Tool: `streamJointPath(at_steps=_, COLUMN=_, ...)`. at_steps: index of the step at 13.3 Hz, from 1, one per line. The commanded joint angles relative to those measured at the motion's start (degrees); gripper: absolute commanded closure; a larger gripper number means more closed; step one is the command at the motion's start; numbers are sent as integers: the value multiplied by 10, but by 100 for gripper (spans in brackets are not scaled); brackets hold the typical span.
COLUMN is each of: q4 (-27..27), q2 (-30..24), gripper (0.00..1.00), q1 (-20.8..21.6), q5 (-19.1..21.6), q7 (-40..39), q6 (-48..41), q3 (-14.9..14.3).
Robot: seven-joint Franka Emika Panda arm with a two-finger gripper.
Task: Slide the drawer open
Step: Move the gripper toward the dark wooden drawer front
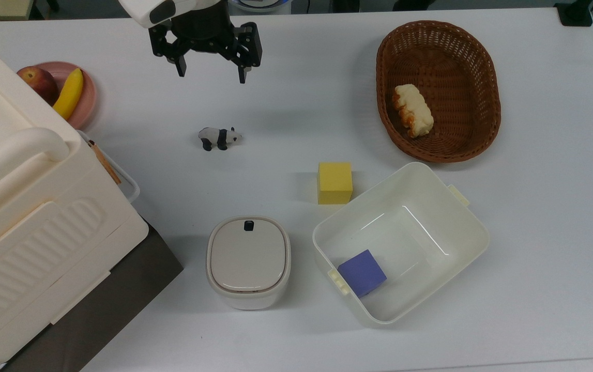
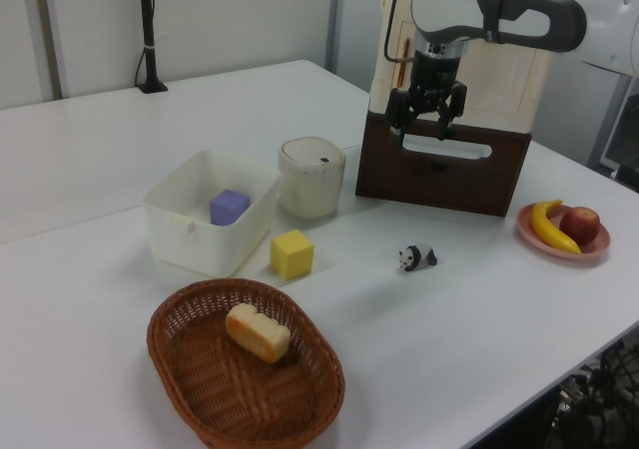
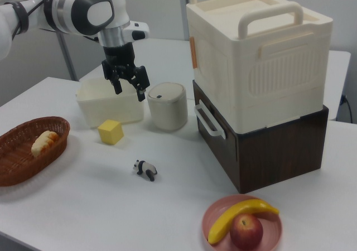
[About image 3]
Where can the beige lidded trash can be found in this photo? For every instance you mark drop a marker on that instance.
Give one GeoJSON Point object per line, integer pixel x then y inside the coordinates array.
{"type": "Point", "coordinates": [167, 108]}

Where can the yellow foam cube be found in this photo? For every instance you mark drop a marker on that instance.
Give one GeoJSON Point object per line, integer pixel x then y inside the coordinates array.
{"type": "Point", "coordinates": [110, 132]}

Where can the white plastic open bin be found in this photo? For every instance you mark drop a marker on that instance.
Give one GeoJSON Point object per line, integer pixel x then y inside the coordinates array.
{"type": "Point", "coordinates": [108, 110]}

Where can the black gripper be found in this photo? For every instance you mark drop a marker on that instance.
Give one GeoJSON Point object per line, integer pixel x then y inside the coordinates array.
{"type": "Point", "coordinates": [118, 56]}

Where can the orange storage box latch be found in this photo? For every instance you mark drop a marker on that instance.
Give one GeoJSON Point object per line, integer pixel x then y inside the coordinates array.
{"type": "Point", "coordinates": [193, 53]}

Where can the toy panda figurine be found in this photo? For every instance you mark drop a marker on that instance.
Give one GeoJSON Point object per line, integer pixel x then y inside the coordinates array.
{"type": "Point", "coordinates": [145, 169]}

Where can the cream plastic storage box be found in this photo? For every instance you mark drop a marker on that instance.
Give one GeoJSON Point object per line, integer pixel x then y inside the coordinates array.
{"type": "Point", "coordinates": [251, 58]}

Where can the pink plate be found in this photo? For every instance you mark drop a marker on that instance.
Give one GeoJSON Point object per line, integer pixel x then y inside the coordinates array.
{"type": "Point", "coordinates": [267, 234]}

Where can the red toy apple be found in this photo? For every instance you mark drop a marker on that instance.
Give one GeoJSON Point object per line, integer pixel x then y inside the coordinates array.
{"type": "Point", "coordinates": [246, 231]}

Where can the toy bread piece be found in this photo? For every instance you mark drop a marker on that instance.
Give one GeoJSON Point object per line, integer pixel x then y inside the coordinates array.
{"type": "Point", "coordinates": [43, 144]}

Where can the yellow toy banana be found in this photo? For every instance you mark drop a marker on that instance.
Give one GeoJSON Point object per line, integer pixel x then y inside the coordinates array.
{"type": "Point", "coordinates": [223, 220]}

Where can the brown wicker basket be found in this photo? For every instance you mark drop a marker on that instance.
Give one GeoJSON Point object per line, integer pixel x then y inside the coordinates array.
{"type": "Point", "coordinates": [16, 164]}

